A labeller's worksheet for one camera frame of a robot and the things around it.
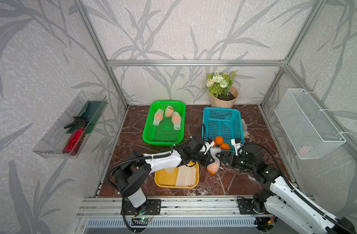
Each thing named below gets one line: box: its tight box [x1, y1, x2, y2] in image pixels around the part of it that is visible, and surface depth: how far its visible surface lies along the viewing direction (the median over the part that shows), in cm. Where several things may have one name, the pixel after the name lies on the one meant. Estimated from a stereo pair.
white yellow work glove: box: [241, 118, 250, 138], surface depth 107 cm
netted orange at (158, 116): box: [153, 108, 164, 126], surface depth 107 cm
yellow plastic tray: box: [154, 161, 200, 189], surface depth 82 cm
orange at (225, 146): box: [219, 143, 231, 151], surface depth 92 cm
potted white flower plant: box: [205, 71, 238, 108], surface depth 96 cm
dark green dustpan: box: [66, 100, 107, 135], surface depth 71 cm
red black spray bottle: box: [61, 116, 89, 156], surface depth 61 cm
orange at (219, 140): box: [215, 136, 224, 146], surface depth 95 cm
